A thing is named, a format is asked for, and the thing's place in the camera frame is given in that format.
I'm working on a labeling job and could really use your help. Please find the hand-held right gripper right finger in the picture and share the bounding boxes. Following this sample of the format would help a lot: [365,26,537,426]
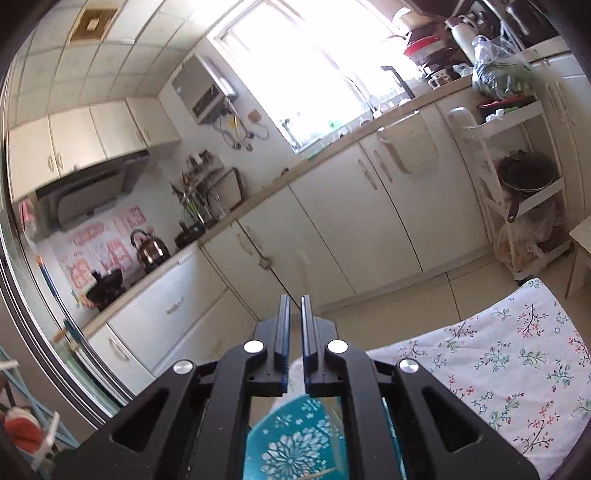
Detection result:
[300,294,541,480]

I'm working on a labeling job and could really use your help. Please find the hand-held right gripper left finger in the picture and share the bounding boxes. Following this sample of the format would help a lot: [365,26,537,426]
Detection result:
[48,294,293,480]

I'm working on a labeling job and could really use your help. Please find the blue perforated plastic basket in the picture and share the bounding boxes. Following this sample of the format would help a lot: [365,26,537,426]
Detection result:
[242,392,407,480]

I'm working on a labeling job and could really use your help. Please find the white base cabinets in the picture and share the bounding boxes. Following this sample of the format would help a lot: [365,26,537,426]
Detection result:
[69,99,504,407]

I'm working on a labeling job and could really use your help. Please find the black frying pan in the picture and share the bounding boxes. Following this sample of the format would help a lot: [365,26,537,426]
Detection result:
[174,222,206,247]

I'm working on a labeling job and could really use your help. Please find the leaning tray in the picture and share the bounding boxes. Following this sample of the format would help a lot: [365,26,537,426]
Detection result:
[210,167,245,217]

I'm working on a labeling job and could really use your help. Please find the steel kettle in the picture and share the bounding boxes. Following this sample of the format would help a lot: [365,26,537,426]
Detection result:
[130,229,171,271]

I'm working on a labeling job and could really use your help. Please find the black stove wok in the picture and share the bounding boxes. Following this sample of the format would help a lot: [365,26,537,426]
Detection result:
[83,268,126,311]

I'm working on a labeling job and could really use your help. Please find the floral tablecloth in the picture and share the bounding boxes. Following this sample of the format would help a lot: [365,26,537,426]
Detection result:
[367,278,591,480]

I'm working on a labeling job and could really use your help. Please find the white hanging waste bin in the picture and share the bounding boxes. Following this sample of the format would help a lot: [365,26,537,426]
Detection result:
[376,117,439,175]

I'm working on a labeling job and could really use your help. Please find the range hood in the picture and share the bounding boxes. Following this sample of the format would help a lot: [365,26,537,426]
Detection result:
[36,152,151,232]

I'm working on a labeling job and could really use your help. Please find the clear plastic bag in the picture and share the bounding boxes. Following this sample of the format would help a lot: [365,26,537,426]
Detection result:
[494,203,557,273]

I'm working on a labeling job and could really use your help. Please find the blue white storage shelf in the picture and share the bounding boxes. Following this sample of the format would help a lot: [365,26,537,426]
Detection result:
[0,346,63,472]

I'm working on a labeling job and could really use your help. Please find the kitchen window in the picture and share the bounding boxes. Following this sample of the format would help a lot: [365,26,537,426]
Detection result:
[208,0,416,155]

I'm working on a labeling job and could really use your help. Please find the black faucet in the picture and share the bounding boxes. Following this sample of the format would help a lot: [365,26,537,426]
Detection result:
[381,66,414,99]

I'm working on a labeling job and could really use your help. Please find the white upper cabinets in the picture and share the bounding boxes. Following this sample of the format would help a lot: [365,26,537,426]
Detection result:
[7,97,182,178]

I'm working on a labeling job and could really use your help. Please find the orange cloth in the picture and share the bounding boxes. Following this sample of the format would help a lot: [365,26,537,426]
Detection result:
[2,408,42,453]

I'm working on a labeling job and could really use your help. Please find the white wooden stool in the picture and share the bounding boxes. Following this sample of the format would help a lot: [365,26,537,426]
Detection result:
[564,224,591,300]

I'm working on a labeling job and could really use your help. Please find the white tiered storage rack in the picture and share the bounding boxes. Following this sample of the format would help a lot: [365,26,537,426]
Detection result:
[448,99,571,281]

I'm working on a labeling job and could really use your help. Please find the red lidded pot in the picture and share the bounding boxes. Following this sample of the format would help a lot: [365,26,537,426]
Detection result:
[404,37,448,58]

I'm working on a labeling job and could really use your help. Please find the bag of green vegetables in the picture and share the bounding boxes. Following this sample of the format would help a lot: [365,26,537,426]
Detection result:
[471,34,536,100]

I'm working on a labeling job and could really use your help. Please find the white pot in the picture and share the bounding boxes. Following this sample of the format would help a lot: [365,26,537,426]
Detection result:
[392,7,428,35]

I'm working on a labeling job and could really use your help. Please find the white thermos jug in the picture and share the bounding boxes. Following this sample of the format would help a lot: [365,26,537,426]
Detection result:
[445,16,476,65]

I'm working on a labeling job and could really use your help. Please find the ceiling vent panel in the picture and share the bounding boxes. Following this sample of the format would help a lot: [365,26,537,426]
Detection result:
[69,7,122,46]

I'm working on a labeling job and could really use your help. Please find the wall utensil rack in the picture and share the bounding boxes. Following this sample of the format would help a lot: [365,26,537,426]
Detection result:
[170,150,222,227]

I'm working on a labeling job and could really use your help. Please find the water heater hoses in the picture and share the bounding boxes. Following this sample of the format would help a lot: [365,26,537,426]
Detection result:
[219,115,269,152]

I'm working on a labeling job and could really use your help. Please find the pink patterned wall sticker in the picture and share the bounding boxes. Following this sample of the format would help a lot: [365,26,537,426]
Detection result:
[53,205,148,289]

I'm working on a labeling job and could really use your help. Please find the metal sliding door frame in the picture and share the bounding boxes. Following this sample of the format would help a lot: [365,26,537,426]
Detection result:
[0,203,134,430]

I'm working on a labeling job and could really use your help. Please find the blue mop handle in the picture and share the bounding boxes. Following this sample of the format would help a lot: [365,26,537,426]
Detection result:
[36,256,86,352]

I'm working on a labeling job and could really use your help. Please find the wall water heater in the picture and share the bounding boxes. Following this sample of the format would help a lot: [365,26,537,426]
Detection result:
[172,54,238,124]

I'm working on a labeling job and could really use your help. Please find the black wok with handle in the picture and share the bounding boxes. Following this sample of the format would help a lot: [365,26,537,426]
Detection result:
[498,148,557,223]

